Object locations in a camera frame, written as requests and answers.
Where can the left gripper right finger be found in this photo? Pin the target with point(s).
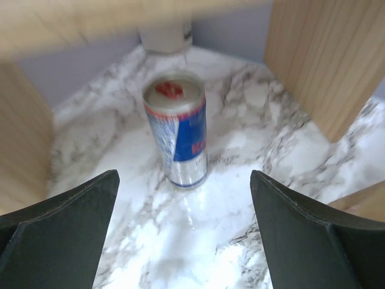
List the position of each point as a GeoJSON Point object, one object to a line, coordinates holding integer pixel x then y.
{"type": "Point", "coordinates": [309, 244]}

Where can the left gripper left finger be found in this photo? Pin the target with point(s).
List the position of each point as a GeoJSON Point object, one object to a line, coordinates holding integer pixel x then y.
{"type": "Point", "coordinates": [58, 242]}

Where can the blue silver drink can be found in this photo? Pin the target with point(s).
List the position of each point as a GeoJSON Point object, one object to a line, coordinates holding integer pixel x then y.
{"type": "Point", "coordinates": [175, 104]}

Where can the wooden shelf unit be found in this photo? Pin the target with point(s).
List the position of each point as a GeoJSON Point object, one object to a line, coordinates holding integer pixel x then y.
{"type": "Point", "coordinates": [328, 54]}

